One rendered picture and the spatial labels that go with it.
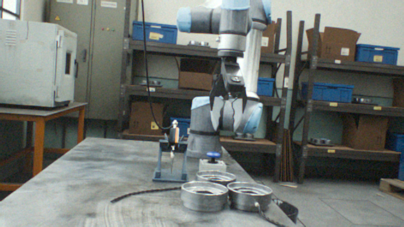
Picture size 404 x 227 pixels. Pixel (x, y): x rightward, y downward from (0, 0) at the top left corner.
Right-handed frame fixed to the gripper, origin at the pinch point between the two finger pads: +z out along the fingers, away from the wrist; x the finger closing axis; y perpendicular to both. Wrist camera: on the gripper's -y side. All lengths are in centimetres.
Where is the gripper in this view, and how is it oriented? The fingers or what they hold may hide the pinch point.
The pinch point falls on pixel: (225, 127)
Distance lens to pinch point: 102.8
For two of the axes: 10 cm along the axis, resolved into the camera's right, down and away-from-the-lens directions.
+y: -1.0, -0.8, 9.9
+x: -9.9, -0.8, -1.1
